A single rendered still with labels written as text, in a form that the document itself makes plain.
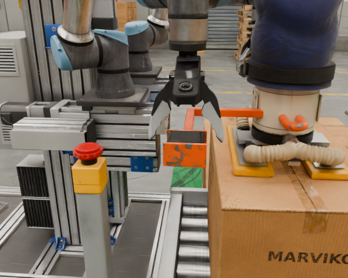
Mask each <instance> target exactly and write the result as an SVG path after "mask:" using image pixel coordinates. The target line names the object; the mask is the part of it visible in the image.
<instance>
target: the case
mask: <svg viewBox="0 0 348 278"><path fill-rule="evenodd" d="M222 123H223V129H224V140H223V142H222V143H221V142H220V141H219V140H218V139H217V137H216V133H215V131H214V130H213V129H212V127H211V125H210V147H209V174H208V201H207V219H208V240H209V260H210V278H348V180H326V179H312V178H311V177H310V176H309V174H308V172H307V171H306V169H305V167H304V165H303V164H302V162H301V161H300V166H297V165H288V164H287V162H286V161H276V162H275V161H273V162H271V161H270V162H271V165H272V168H273V170H274V176H273V177H244V176H235V175H234V173H233V166H232V162H231V155H230V148H229V141H228V134H227V126H237V125H236V124H237V123H236V121H222ZM314 128H315V129H316V131H317V132H318V133H322V134H323V135H324V136H325V137H326V139H327V140H328V141H329V142H330V148H338V149H341V150H342V151H343V152H344V154H345V160H344V162H343V163H344V164H345V165H346V166H347V167H348V149H346V148H345V147H344V146H343V145H342V144H341V143H340V142H339V141H338V140H337V139H336V138H335V137H334V136H333V135H332V134H331V133H330V132H329V131H328V130H327V129H326V128H325V127H324V126H323V125H322V124H321V123H320V122H316V123H315V127H314Z"/></svg>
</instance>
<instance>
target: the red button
mask: <svg viewBox="0 0 348 278"><path fill-rule="evenodd" d="M102 154H103V147H102V146H101V145H99V144H98V143H94V142H86V143H81V144H79V145H77V146H76V147H75V148H74V149H73V155H74V157H76V158H78V159H80V160H81V164H83V165H94V164H96V163H97V158H98V157H99V156H100V155H102Z"/></svg>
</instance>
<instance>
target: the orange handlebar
mask: <svg viewBox="0 0 348 278"><path fill-rule="evenodd" d="M219 109H220V114H221V117H259V118H262V117H263V110H261V109H248V108H219ZM201 110H202V107H192V108H188V109H187V112H186V118H185V122H184V128H183V129H184V130H193V127H194V117H195V116H203V115H202V113H201ZM278 119H279V121H280V123H281V124H282V126H283V127H284V128H285V129H286V130H289V131H296V132H298V131H305V130H306V129H307V128H308V123H307V121H306V120H305V119H304V117H303V116H302V115H297V116H296V117H295V122H291V121H290V120H289V119H288V117H287V116H286V115H285V114H282V115H280V116H279V117H278Z"/></svg>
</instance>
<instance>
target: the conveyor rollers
mask: <svg viewBox="0 0 348 278"><path fill-rule="evenodd" d="M182 213H183V218H182V223H181V226H182V230H183V231H181V236H180V244H181V245H199V246H209V240H208V219H206V218H207V207H204V206H183V210H182ZM186 231H204V232H186ZM178 255H179V261H189V262H201V263H210V260H209V248H200V247H180V248H179V252H178ZM176 273H177V278H210V265H190V264H178V267H177V270H176Z"/></svg>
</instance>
